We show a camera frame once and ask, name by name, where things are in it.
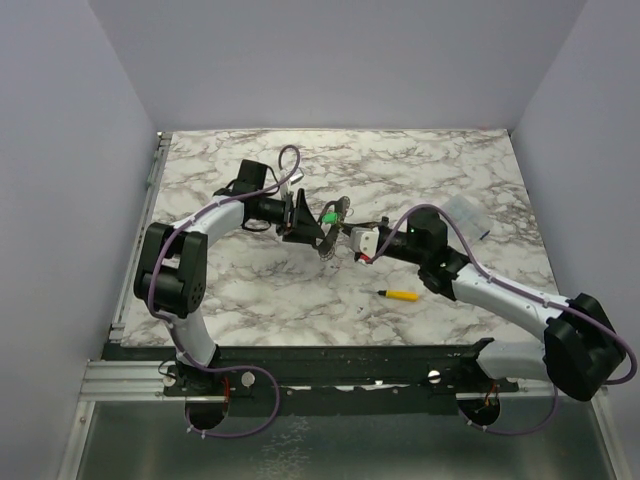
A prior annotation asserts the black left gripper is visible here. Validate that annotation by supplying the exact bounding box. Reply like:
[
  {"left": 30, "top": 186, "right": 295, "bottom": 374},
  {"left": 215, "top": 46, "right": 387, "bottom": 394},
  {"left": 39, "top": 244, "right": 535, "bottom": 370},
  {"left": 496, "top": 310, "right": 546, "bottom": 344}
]
[{"left": 255, "top": 189, "right": 325, "bottom": 245}]

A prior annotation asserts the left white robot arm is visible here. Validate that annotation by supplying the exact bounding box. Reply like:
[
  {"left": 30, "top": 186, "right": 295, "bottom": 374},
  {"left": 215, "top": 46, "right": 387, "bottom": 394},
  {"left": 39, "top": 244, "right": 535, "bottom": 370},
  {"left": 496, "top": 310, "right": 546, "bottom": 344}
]
[{"left": 133, "top": 160, "right": 339, "bottom": 395}]

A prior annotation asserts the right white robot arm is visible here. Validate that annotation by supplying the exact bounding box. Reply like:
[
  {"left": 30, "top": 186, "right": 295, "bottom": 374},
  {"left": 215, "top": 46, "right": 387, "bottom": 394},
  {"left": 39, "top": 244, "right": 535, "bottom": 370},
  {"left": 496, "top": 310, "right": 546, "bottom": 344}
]
[{"left": 373, "top": 204, "right": 638, "bottom": 401}]

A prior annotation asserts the clear plastic box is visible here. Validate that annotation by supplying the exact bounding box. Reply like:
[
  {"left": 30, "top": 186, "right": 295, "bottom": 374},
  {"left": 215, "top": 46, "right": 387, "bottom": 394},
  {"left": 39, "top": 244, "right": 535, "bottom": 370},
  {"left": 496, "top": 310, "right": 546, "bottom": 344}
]
[{"left": 442, "top": 195, "right": 492, "bottom": 245}]

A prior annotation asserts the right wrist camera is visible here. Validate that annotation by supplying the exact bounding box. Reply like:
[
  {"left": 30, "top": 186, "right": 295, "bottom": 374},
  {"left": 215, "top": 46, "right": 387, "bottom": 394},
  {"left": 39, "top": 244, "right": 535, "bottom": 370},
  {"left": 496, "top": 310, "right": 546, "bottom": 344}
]
[{"left": 349, "top": 227, "right": 379, "bottom": 264}]

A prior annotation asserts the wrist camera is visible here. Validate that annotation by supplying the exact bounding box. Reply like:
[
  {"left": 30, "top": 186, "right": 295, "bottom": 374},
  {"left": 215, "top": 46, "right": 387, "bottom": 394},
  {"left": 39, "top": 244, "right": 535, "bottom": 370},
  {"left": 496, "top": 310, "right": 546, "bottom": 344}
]
[
  {"left": 349, "top": 227, "right": 379, "bottom": 264},
  {"left": 279, "top": 169, "right": 304, "bottom": 200}
]

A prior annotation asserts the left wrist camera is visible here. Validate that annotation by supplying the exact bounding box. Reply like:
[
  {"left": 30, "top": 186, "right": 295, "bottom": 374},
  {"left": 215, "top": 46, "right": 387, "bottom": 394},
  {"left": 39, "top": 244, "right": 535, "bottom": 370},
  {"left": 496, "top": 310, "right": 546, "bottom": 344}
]
[{"left": 279, "top": 169, "right": 304, "bottom": 200}]

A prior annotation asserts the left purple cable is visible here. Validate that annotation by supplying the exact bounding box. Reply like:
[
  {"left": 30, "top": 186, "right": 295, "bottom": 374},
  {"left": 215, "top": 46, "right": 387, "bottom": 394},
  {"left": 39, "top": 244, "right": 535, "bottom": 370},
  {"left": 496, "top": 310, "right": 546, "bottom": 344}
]
[{"left": 149, "top": 144, "right": 301, "bottom": 439}]

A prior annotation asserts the purple cable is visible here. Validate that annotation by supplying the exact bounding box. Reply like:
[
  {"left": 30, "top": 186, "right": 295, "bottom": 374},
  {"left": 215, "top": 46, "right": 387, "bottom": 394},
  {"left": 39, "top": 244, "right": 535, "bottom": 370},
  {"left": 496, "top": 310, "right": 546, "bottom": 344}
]
[
  {"left": 367, "top": 203, "right": 640, "bottom": 435},
  {"left": 149, "top": 144, "right": 301, "bottom": 439}
]

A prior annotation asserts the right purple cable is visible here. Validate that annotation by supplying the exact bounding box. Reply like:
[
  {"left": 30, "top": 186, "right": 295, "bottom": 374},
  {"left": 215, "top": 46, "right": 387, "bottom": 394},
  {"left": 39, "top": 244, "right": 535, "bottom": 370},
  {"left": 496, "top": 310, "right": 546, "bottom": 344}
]
[{"left": 367, "top": 203, "right": 640, "bottom": 435}]

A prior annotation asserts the yellow handled screwdriver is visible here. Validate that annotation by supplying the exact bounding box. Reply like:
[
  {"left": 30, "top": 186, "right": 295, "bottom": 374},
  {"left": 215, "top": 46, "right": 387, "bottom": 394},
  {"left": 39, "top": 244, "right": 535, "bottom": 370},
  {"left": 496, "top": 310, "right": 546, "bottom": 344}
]
[{"left": 376, "top": 290, "right": 419, "bottom": 302}]

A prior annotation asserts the black mounting rail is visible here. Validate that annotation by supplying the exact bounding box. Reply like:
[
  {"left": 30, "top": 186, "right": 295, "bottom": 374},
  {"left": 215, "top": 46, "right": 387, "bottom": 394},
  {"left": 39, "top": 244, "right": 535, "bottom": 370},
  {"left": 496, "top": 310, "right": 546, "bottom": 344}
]
[{"left": 102, "top": 341, "right": 518, "bottom": 423}]

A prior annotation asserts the aluminium frame rail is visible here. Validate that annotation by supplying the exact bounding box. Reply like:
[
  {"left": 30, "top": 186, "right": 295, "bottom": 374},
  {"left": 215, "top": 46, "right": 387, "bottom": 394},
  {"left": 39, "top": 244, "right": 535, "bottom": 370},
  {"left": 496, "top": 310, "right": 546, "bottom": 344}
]
[{"left": 80, "top": 361, "right": 175, "bottom": 402}]

